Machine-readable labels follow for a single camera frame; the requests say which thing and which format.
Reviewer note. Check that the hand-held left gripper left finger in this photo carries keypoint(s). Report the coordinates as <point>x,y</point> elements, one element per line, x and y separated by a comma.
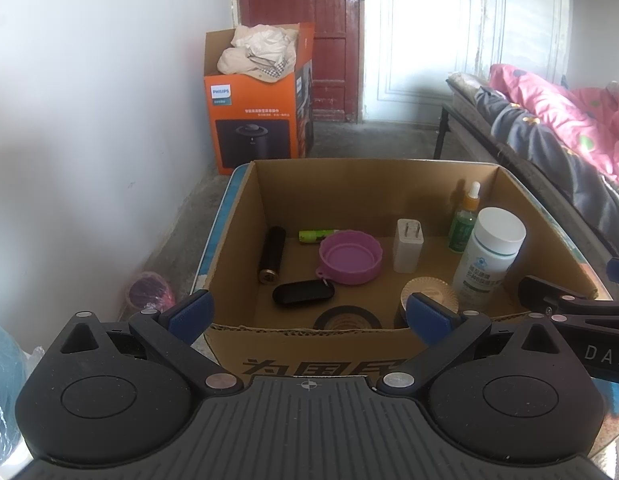
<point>189,312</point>

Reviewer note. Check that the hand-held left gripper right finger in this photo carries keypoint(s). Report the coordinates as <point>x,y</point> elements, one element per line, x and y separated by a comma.
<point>429,316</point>

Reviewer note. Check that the white pill bottle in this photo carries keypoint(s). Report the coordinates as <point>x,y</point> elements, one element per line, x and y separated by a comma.
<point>489,265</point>

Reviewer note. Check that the white plug charger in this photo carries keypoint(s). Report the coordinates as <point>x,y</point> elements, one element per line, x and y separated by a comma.
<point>409,250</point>

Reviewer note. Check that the black tape roll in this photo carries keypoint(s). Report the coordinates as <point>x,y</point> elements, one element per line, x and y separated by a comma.
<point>347,321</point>

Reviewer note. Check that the brown cardboard box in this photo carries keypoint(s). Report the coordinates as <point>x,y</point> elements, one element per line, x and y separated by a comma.
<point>239,245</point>

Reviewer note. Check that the green dropper bottle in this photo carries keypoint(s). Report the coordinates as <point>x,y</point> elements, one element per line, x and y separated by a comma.
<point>464,225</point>

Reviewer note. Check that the purple collapsible bowl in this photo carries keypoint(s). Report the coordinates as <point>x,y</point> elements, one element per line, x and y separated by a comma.
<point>349,257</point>

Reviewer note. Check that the black oval key case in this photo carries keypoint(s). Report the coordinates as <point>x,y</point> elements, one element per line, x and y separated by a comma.
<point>304,292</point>

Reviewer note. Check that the beach print mat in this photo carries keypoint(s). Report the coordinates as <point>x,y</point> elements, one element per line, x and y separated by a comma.
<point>222,220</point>

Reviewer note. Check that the black cylindrical flashlight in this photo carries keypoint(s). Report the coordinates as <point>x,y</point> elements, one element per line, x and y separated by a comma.
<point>272,256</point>

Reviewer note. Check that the green lighter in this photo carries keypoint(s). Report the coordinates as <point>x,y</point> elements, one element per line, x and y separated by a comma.
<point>314,235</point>

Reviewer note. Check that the pink blanket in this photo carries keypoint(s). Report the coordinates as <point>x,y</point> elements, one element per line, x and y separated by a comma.
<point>564,110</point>

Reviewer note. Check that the blue plastic bag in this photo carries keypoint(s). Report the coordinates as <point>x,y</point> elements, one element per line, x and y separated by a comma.
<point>4,390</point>

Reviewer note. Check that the orange appliance box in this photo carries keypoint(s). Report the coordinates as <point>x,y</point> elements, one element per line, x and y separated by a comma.
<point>254,115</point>

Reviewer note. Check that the beige crumpled cloth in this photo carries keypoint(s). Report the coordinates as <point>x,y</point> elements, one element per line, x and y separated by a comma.
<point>259,52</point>

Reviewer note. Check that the dark red wooden door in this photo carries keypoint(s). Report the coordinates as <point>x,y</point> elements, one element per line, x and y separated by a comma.
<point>319,35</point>

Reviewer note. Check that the metal bed frame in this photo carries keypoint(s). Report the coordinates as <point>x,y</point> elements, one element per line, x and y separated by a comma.
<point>442,130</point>

